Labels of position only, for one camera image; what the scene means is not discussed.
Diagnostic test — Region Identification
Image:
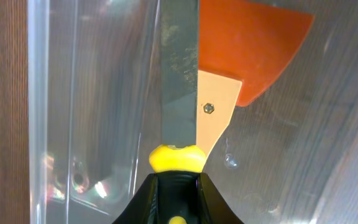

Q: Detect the orange scraper wooden handle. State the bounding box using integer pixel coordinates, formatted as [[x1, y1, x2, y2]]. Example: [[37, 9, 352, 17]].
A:
[[196, 0, 314, 155]]

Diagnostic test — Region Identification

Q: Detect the black yellow handled file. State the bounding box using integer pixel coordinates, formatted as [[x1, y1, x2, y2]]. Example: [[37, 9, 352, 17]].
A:
[[149, 0, 205, 223]]

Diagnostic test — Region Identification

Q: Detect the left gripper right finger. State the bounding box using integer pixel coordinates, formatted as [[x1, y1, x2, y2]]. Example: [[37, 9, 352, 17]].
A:
[[196, 173, 243, 224]]

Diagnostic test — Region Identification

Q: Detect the clear plastic container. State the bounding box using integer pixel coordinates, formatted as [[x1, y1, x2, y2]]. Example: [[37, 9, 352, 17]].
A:
[[27, 0, 358, 223]]

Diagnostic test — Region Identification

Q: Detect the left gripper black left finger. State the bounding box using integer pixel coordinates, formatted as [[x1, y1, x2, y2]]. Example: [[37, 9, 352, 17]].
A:
[[113, 174, 158, 224]]

